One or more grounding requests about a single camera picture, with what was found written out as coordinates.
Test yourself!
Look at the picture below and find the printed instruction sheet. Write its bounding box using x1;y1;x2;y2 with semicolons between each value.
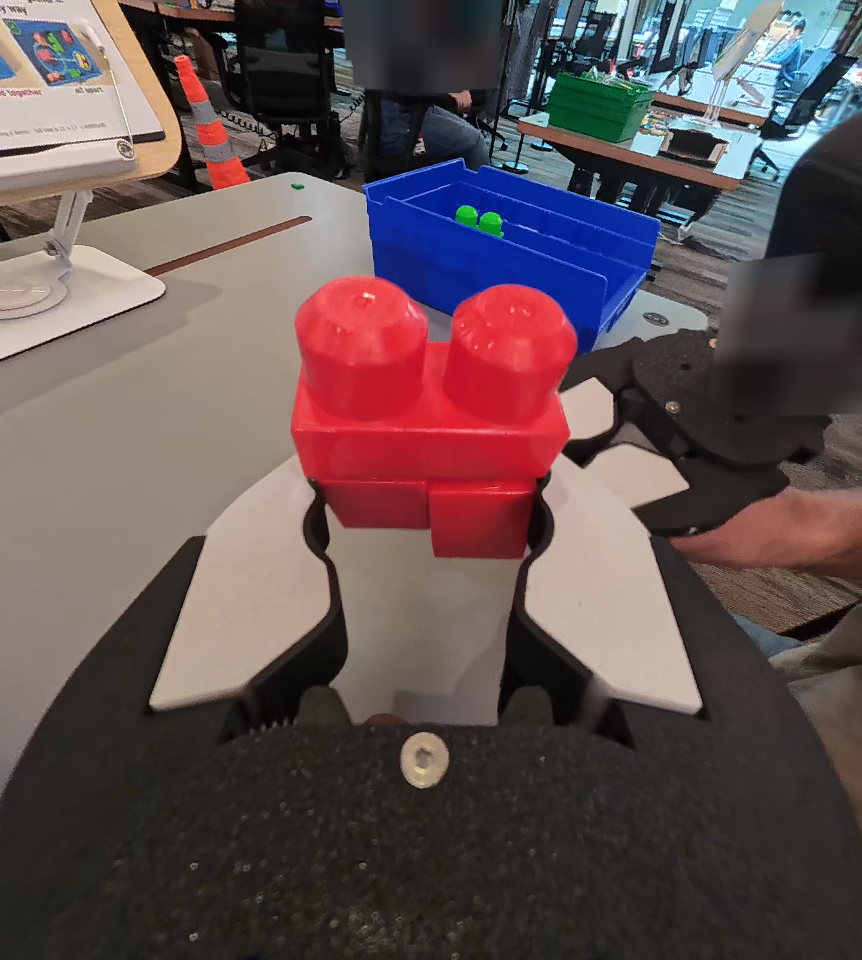
0;0;168;189

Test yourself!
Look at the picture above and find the orange traffic cone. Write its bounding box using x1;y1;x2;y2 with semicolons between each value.
173;54;252;192

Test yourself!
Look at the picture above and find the person's jeans leg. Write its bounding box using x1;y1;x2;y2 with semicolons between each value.
731;615;807;664

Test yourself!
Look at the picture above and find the green mega block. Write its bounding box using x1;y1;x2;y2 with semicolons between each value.
454;204;507;241

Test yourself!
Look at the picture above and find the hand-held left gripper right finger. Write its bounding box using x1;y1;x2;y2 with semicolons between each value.
506;450;705;718

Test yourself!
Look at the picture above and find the black office chair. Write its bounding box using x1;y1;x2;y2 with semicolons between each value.
232;0;345;174

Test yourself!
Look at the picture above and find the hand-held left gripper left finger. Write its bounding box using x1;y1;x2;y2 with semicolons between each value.
149;458;349;714

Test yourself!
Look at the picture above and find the red mega block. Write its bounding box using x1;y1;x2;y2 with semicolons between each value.
427;479;540;561
317;477;432;532
290;275;580;486

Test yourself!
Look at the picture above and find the blue storage bin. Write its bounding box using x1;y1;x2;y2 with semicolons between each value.
364;158;661;355

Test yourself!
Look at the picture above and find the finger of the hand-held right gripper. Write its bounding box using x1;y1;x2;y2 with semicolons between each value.
557;375;619;447
581;444;693;514

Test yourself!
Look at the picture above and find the green storage bin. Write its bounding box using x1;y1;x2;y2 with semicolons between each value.
545;74;657;145

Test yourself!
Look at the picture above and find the person's right hand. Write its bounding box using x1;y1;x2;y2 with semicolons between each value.
668;488;862;571

